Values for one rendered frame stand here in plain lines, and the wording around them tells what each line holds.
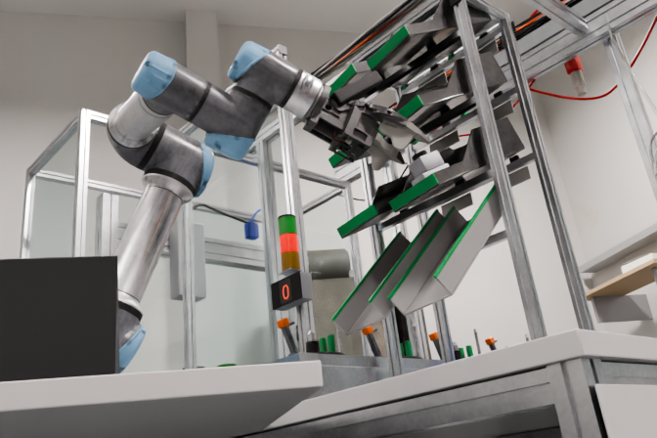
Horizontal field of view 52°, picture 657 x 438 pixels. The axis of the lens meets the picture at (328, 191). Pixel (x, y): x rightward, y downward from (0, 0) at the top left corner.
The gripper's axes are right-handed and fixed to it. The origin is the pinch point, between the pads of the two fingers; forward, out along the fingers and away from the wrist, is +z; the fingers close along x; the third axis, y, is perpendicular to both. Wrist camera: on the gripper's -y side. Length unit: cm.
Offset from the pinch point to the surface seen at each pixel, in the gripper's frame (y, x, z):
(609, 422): 46, 36, 18
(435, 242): 9.9, -9.4, 13.8
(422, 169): 3.5, 0.3, 2.9
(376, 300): 26.3, -8.9, 5.9
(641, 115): -84, -37, 83
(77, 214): -1, -118, -56
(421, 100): -8.5, 2.6, -2.3
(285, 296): 12, -66, 4
